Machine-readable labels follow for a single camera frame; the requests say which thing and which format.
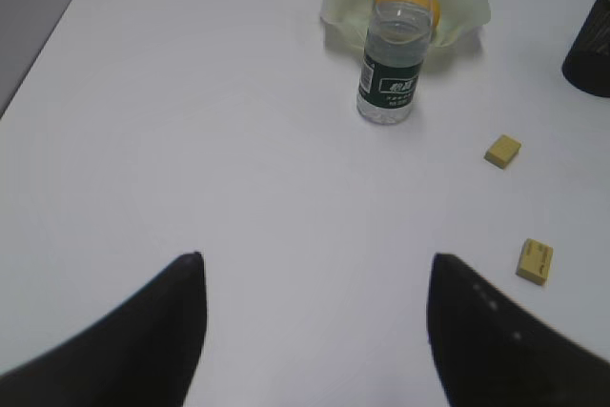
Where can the yellow eraser with print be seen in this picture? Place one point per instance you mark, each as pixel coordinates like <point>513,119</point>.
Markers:
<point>534,261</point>

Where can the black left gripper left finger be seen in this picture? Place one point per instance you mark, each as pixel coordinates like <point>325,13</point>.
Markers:
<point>143,353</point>

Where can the clear water bottle green label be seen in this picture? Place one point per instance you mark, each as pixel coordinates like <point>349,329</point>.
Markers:
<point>397,40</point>

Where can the black mesh pen holder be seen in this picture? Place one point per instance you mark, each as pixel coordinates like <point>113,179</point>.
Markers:
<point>586,65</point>

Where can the plain yellow eraser upper left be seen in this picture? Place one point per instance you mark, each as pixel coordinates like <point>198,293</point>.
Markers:
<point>502,151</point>

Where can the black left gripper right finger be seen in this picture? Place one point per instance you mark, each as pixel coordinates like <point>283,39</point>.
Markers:
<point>488,351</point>

